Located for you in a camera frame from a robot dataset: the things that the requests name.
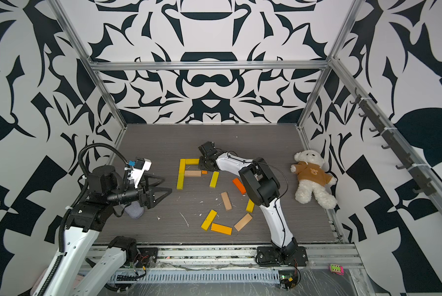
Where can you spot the white teddy bear brown shirt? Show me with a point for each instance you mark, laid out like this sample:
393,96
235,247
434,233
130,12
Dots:
313,179

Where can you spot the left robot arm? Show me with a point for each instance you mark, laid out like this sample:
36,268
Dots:
104,193

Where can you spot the yellow block top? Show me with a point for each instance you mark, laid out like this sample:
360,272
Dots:
192,161

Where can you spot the pink small device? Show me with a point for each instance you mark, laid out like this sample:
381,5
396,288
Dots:
336,269

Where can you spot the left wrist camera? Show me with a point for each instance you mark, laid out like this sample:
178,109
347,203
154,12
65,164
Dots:
136,169

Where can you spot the white cable duct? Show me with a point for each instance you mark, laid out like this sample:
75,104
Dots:
203,277

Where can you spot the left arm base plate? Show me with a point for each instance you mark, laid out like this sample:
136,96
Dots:
147,257

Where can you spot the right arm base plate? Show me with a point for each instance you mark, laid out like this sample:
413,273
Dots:
271,256

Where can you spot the natural wood block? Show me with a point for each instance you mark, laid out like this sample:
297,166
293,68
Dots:
243,222
193,173
226,201

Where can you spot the green circuit board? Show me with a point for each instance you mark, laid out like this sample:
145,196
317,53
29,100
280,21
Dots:
289,281

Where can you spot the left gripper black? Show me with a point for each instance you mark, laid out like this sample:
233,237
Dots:
148,200

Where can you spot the yellow block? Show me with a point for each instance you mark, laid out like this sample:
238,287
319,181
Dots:
209,220
180,181
192,161
214,179
250,206
182,167

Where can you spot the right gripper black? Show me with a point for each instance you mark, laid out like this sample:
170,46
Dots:
200,165

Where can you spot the natural wood block bottom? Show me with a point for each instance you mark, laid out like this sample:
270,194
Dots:
243,222

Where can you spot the wall hook rail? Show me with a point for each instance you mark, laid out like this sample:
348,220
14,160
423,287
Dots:
409,160

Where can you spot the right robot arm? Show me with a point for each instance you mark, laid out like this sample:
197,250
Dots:
263,188

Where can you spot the orange-yellow block bottom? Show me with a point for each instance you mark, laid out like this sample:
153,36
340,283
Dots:
218,228

